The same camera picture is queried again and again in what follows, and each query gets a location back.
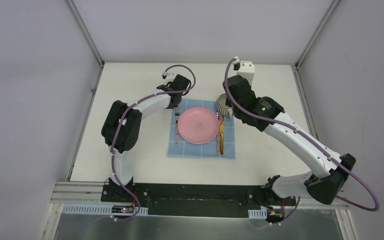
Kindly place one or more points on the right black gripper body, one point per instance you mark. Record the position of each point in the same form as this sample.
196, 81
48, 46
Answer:
237, 116

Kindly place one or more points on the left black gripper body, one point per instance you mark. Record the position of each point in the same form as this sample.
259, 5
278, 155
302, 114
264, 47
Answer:
176, 103

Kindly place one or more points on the pink handled fork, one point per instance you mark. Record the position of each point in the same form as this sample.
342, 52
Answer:
177, 116

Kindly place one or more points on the grey ribbed mug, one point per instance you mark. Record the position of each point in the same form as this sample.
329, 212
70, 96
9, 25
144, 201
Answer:
221, 106

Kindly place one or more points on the pink plate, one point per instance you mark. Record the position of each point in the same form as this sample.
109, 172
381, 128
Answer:
198, 125

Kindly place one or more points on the pink handled spoon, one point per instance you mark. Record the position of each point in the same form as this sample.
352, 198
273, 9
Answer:
218, 134

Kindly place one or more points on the gold table knife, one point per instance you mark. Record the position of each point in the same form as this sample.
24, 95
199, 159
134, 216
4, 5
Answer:
221, 134

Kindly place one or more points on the blue checked cloth napkin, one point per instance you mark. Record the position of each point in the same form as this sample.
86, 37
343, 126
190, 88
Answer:
185, 149

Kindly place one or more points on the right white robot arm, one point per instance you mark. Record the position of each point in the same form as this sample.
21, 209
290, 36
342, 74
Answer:
325, 178

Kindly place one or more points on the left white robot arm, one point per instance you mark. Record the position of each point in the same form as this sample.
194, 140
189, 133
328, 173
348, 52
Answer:
123, 122

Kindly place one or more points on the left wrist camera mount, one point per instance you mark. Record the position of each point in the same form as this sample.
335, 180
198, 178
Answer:
168, 76

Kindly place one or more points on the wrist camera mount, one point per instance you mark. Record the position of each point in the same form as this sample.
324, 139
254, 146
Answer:
168, 76
245, 69

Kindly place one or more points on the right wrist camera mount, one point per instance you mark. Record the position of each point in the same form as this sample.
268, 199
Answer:
245, 69

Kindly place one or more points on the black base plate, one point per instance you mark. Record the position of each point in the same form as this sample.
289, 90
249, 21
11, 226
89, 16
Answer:
195, 200

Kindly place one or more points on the aluminium frame rail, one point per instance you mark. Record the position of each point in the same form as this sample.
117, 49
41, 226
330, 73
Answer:
85, 198

